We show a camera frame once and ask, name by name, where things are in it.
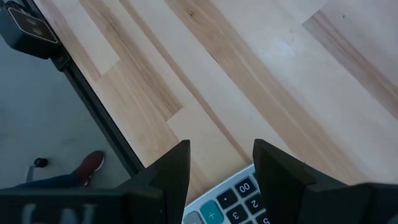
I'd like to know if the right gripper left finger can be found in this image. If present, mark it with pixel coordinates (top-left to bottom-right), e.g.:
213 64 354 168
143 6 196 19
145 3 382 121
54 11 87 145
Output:
116 139 192 224

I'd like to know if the black metal table frame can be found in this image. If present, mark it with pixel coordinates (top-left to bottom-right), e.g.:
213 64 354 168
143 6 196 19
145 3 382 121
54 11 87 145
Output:
24 0 146 177

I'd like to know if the small black caster wheel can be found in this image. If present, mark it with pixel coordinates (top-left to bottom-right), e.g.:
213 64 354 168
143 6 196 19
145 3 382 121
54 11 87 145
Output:
25 157 50 184

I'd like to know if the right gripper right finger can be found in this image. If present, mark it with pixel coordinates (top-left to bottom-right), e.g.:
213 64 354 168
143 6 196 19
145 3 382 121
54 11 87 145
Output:
252 138 348 224

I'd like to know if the person's foot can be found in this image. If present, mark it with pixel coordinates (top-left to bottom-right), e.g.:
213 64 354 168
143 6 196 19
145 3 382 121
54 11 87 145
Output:
72 150 106 188

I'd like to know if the white desk calculator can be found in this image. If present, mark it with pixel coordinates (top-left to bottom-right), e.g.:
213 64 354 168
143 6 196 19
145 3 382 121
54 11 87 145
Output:
182 164 272 224

